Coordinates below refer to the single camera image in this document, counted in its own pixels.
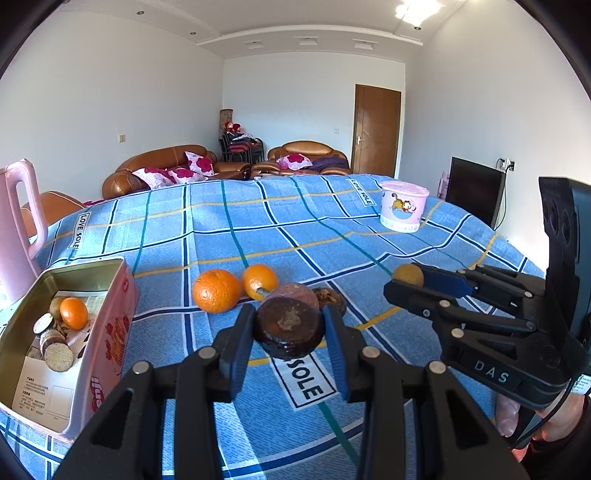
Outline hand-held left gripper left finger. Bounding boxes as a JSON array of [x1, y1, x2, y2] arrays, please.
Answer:
[[53, 305, 257, 480]]

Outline brown leather sofa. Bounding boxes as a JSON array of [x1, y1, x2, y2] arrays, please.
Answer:
[[102, 145, 252, 199]]

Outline small tangerine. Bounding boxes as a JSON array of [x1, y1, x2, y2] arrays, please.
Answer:
[[60, 298, 88, 330]]

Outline blue checked tablecloth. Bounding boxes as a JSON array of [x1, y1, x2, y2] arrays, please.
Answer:
[[0, 173, 548, 480]]

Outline large orange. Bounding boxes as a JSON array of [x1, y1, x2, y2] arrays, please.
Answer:
[[192, 270, 242, 315]]

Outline pink electric kettle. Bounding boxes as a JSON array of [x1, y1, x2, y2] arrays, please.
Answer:
[[0, 158, 48, 308]]

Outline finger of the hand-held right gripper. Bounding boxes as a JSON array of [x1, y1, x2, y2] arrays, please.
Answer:
[[383, 280, 539, 365], [422, 265, 549, 320]]

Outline pink tin box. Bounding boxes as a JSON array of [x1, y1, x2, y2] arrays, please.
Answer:
[[0, 257, 139, 439]]

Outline printed paper leaflet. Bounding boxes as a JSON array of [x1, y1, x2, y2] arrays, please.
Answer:
[[11, 295, 107, 423]]

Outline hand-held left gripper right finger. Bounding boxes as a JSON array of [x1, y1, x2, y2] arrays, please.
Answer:
[[322, 305, 532, 480]]

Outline pink cartoon tub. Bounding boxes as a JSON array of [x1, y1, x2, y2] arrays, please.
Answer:
[[379, 181, 430, 233]]

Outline stacked black chairs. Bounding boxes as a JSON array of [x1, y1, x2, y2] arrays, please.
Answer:
[[221, 134, 265, 164]]

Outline brown wooden door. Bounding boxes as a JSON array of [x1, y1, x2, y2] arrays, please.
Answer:
[[353, 84, 402, 178]]

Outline brown leather armchair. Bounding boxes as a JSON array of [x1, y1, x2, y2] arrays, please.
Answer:
[[252, 141, 350, 178], [21, 191, 86, 238]]

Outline medium orange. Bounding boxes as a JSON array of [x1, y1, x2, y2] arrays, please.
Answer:
[[242, 264, 279, 302]]

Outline wrinkled brown fruit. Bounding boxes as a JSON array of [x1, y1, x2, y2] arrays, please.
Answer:
[[314, 287, 346, 317]]

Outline black television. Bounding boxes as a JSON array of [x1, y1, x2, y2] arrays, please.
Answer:
[[444, 157, 505, 230]]

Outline person's right hand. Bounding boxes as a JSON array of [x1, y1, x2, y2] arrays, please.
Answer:
[[496, 394, 591, 457]]

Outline black power cable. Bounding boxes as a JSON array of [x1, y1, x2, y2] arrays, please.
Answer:
[[500, 168, 509, 232]]

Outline dark brown round fruit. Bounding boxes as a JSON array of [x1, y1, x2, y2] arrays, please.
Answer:
[[256, 298, 322, 361]]

